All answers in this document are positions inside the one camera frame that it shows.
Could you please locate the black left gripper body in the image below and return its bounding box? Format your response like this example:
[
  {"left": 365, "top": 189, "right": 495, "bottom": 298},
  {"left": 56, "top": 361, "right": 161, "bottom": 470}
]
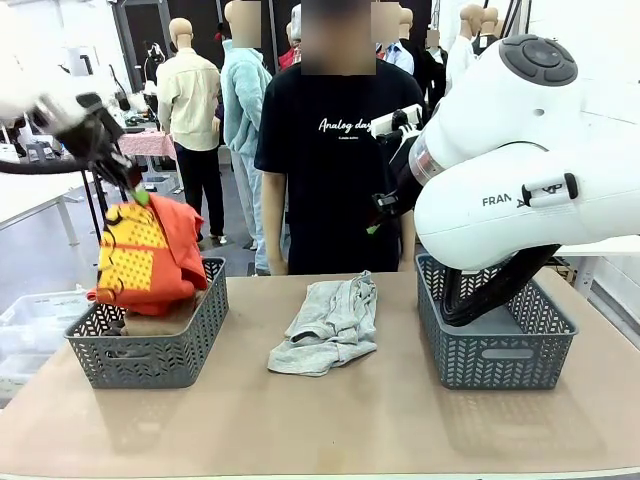
[{"left": 91, "top": 148, "right": 145, "bottom": 195}]

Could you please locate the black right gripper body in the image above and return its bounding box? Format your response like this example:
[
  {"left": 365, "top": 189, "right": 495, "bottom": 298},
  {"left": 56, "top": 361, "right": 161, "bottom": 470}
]
[{"left": 369, "top": 191, "right": 409, "bottom": 227}]

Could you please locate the orange garment yellow print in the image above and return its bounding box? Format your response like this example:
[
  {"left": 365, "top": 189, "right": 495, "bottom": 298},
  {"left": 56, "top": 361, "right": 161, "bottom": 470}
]
[{"left": 85, "top": 192, "right": 209, "bottom": 318}]

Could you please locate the light grey garment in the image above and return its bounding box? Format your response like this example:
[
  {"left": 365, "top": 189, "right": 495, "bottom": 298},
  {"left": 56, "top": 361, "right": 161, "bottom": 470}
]
[{"left": 267, "top": 270, "right": 380, "bottom": 378}]

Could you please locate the tan beige garment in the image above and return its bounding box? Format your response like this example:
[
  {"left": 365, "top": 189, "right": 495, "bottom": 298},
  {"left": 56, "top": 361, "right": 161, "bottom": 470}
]
[{"left": 119, "top": 288, "right": 209, "bottom": 338}]

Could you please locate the person's left forearm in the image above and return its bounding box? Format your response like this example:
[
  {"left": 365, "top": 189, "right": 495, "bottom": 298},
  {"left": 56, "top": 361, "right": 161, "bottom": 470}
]
[{"left": 397, "top": 219, "right": 418, "bottom": 274}]

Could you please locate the grey floor crate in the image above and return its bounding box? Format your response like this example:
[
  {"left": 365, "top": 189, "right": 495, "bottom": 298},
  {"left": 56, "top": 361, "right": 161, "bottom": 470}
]
[{"left": 141, "top": 174, "right": 182, "bottom": 197}]

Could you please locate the table with pink cloth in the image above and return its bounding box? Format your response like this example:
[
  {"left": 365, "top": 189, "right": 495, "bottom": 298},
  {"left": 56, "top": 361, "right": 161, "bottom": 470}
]
[{"left": 117, "top": 128, "right": 178, "bottom": 162}]

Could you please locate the person in black t-shirt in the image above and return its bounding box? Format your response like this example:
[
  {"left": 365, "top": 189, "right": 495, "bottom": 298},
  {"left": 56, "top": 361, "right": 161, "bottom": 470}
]
[{"left": 253, "top": 0, "right": 427, "bottom": 277}]

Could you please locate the small white side table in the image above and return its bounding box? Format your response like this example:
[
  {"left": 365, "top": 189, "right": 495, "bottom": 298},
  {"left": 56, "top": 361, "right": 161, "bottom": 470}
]
[{"left": 0, "top": 168, "right": 97, "bottom": 247}]

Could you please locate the mannequin in cream jacket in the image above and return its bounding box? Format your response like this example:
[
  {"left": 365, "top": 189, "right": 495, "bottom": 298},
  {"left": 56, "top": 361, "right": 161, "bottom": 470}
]
[{"left": 156, "top": 18, "right": 224, "bottom": 247}]

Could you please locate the mannequin in teal fleece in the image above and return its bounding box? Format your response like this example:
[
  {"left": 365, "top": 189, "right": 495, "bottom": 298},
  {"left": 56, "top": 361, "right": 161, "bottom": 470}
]
[{"left": 219, "top": 0, "right": 275, "bottom": 277}]

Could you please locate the mannequin in dark jacket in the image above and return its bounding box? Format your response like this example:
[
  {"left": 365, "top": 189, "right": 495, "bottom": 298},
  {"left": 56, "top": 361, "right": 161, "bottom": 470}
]
[{"left": 423, "top": 28, "right": 449, "bottom": 109}]

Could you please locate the mannequin in light blue shirt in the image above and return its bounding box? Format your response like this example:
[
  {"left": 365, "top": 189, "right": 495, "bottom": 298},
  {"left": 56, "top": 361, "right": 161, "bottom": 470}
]
[{"left": 372, "top": 2, "right": 417, "bottom": 77}]

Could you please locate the mannequin in white shirt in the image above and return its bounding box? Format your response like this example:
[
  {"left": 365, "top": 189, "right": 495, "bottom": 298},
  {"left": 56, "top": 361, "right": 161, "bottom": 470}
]
[{"left": 444, "top": 4, "right": 487, "bottom": 97}]

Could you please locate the grey woven plastic basket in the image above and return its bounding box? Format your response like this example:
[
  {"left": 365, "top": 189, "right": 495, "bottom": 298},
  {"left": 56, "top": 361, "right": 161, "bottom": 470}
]
[
  {"left": 415, "top": 252, "right": 580, "bottom": 391},
  {"left": 64, "top": 257, "right": 230, "bottom": 390}
]

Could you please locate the clear plastic storage bin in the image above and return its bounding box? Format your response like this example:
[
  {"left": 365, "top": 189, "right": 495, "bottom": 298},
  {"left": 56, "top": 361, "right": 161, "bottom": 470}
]
[{"left": 0, "top": 287, "right": 109, "bottom": 397}]

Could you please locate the mannequin in plaid hooded shirt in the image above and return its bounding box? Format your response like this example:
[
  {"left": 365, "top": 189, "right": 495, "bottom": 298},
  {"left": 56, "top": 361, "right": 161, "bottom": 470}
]
[{"left": 277, "top": 3, "right": 304, "bottom": 72}]

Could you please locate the mannequin in black shirt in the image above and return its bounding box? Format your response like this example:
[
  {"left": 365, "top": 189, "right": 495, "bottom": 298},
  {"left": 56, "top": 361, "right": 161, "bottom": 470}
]
[{"left": 472, "top": 7, "right": 507, "bottom": 57}]

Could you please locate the large white side table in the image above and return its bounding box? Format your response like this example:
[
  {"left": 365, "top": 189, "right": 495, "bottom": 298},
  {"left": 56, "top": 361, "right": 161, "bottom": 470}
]
[{"left": 549, "top": 234, "right": 640, "bottom": 259}]

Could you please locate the black left cable sleeve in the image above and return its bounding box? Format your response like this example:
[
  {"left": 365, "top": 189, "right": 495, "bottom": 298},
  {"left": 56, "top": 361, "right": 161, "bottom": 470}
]
[{"left": 0, "top": 156, "right": 97, "bottom": 177}]

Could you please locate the black cable sleeve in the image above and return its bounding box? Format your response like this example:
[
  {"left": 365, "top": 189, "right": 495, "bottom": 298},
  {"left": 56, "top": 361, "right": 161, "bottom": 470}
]
[
  {"left": 0, "top": 156, "right": 97, "bottom": 177},
  {"left": 439, "top": 242, "right": 564, "bottom": 328}
]

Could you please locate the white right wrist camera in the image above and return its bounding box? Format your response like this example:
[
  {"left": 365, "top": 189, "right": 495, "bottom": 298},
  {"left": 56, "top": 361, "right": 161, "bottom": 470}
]
[{"left": 369, "top": 103, "right": 427, "bottom": 139}]

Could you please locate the black right cable sleeve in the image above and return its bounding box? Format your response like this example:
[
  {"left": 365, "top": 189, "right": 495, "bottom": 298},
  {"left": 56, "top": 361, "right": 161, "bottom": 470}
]
[{"left": 439, "top": 242, "right": 564, "bottom": 328}]

